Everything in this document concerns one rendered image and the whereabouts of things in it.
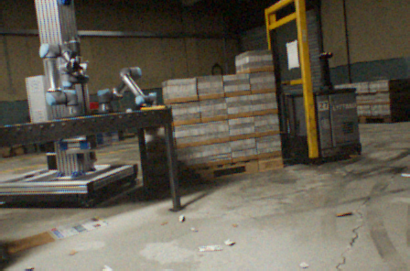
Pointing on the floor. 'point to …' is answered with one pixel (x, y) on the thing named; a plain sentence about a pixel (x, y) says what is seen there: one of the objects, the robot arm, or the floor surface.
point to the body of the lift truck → (329, 121)
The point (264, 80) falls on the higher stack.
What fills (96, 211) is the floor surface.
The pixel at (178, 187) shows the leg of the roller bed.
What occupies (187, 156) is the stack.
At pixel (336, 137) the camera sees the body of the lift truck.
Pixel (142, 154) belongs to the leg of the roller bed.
